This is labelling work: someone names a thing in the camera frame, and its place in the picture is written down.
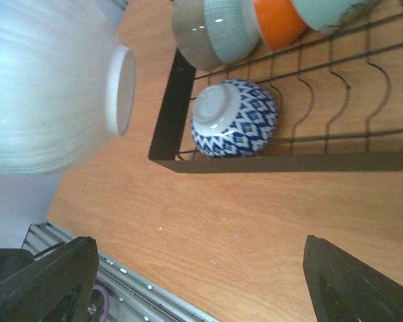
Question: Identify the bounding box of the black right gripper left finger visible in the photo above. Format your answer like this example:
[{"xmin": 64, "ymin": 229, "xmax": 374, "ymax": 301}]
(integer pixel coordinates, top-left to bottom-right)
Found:
[{"xmin": 0, "ymin": 237, "xmax": 99, "ymax": 321}]

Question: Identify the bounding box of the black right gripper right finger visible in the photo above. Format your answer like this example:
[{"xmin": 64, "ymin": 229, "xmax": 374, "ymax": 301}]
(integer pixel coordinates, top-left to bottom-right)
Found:
[{"xmin": 303, "ymin": 235, "xmax": 403, "ymax": 321}]

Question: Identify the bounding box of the red white patterned bowl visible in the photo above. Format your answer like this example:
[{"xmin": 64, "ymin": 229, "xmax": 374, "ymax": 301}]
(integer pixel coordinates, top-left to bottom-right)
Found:
[{"xmin": 191, "ymin": 78, "xmax": 279, "ymax": 158}]

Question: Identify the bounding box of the orange bowl white inside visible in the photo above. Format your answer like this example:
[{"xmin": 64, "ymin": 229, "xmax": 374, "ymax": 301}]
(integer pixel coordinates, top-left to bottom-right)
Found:
[{"xmin": 253, "ymin": 0, "xmax": 308, "ymax": 50}]

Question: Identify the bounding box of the plain mint green bowl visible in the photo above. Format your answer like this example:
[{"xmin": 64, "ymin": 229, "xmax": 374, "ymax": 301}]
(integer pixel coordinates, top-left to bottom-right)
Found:
[{"xmin": 292, "ymin": 0, "xmax": 379, "ymax": 34}]

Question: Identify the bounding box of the green patterned bowl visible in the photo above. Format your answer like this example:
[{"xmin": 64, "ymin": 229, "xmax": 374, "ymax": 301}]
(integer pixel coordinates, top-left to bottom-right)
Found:
[{"xmin": 203, "ymin": 1, "xmax": 261, "ymax": 64}]

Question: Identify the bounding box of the beige floral bowl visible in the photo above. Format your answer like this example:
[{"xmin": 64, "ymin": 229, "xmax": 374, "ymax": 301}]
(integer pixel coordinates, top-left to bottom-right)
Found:
[{"xmin": 171, "ymin": 0, "xmax": 222, "ymax": 71}]

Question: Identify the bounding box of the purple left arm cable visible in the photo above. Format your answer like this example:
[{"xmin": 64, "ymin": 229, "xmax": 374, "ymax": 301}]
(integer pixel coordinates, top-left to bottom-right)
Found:
[{"xmin": 92, "ymin": 284, "xmax": 111, "ymax": 322}]

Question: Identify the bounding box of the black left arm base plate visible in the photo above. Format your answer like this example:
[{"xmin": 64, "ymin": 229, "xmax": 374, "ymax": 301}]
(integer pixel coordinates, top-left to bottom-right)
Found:
[{"xmin": 0, "ymin": 243, "xmax": 68, "ymax": 289}]

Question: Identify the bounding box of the aluminium rail frame front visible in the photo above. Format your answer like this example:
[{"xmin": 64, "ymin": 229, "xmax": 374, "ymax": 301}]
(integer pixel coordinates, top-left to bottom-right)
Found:
[{"xmin": 22, "ymin": 222, "xmax": 217, "ymax": 322}]

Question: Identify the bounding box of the black wire dish rack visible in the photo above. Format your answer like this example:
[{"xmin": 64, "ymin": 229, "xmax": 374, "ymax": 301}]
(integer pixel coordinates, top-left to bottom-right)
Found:
[{"xmin": 148, "ymin": 1, "xmax": 403, "ymax": 173}]

